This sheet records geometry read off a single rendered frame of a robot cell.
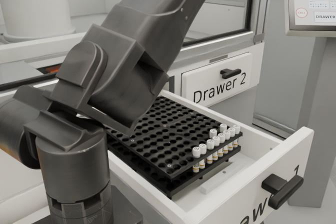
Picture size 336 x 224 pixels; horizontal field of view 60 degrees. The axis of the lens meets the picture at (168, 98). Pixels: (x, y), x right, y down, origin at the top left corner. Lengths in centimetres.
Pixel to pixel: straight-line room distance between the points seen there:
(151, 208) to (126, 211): 10
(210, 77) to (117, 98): 56
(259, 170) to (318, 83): 100
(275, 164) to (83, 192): 27
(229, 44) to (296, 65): 144
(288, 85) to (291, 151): 186
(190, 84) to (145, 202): 38
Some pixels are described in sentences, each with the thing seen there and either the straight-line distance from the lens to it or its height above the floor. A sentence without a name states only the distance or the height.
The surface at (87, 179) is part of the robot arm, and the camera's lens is 25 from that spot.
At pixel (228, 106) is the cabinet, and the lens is 94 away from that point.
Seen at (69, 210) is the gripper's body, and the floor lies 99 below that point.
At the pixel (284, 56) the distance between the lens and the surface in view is 229.
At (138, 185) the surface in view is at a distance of 43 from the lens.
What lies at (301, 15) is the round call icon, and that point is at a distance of 119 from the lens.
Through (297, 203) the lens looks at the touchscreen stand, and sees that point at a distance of 172.
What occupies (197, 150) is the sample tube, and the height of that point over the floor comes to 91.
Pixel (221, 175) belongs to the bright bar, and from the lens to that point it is 52.
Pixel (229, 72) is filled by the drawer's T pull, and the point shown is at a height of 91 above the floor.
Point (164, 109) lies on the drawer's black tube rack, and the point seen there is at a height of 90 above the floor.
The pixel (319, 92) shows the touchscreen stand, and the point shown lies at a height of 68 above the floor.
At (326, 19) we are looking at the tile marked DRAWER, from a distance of 122.
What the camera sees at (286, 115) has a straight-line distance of 241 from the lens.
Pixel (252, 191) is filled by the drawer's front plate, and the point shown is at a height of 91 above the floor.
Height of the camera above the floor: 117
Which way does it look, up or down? 25 degrees down
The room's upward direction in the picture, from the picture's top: straight up
